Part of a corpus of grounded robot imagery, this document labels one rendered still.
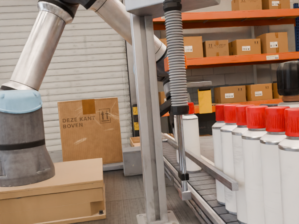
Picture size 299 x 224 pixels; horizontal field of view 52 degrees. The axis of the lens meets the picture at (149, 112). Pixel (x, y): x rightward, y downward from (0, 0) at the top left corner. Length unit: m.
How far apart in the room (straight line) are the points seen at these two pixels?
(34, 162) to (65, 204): 0.13
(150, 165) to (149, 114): 0.11
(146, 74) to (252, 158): 0.30
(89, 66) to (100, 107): 3.80
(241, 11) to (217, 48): 0.63
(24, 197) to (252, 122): 0.53
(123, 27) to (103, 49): 4.11
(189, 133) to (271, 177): 0.48
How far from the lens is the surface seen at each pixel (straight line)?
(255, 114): 0.49
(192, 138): 0.90
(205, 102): 0.70
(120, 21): 0.96
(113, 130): 1.26
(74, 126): 1.26
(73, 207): 0.77
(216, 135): 0.64
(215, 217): 0.62
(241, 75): 5.71
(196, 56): 4.63
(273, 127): 0.45
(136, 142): 1.89
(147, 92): 0.67
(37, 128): 0.82
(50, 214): 0.78
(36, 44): 0.99
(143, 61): 0.67
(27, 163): 0.80
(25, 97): 0.81
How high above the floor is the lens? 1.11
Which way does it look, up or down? 3 degrees down
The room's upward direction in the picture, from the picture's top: 5 degrees counter-clockwise
